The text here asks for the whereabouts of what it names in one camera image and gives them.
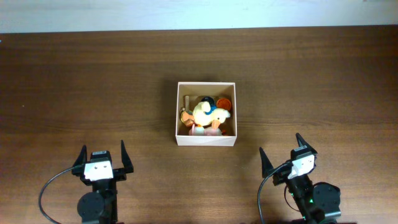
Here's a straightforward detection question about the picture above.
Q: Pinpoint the pink square wooden box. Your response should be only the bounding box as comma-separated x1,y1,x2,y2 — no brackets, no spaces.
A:
175,82,238,146

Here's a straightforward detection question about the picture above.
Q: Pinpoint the black round disc toy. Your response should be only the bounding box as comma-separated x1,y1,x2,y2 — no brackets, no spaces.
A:
201,96,216,106

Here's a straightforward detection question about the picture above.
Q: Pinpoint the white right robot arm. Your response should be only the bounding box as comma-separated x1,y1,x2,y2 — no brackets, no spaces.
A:
257,133,341,223

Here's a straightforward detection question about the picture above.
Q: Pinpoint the yellow rattle drum toy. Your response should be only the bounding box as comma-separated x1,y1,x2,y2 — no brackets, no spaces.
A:
180,95,194,127

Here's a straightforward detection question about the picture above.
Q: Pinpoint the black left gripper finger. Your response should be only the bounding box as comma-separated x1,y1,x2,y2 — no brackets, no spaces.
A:
72,145,87,175
121,140,134,174

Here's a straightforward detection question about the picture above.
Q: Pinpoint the yellow plush duck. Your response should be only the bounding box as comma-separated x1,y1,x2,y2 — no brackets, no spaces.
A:
181,101,231,129

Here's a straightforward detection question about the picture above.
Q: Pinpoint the white duck toy pink hat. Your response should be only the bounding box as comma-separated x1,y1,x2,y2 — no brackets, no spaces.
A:
188,124,227,136

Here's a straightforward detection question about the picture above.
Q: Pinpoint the orange round disc toy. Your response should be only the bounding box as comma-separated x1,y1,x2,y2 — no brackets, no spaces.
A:
216,98,233,111

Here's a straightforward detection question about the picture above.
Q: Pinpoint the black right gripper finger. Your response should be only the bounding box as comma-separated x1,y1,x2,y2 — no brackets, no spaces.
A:
295,133,318,154
259,147,274,179

